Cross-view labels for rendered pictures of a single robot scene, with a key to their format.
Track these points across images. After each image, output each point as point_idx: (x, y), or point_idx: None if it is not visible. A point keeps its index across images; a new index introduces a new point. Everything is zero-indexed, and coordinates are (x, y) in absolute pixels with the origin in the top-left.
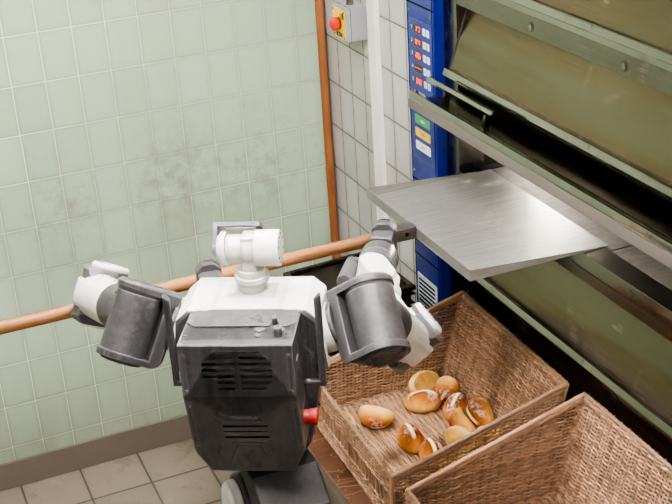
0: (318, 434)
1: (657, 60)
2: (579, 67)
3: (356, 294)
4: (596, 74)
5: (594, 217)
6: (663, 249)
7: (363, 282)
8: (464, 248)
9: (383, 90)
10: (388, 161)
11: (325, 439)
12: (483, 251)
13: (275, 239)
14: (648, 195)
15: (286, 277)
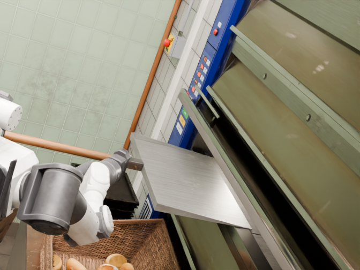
0: (38, 262)
1: (330, 120)
2: (281, 111)
3: (49, 174)
4: (289, 118)
5: (245, 203)
6: (277, 244)
7: (58, 169)
8: (164, 190)
9: (175, 90)
10: (161, 130)
11: (39, 267)
12: (174, 197)
13: (11, 110)
14: (287, 207)
15: (14, 143)
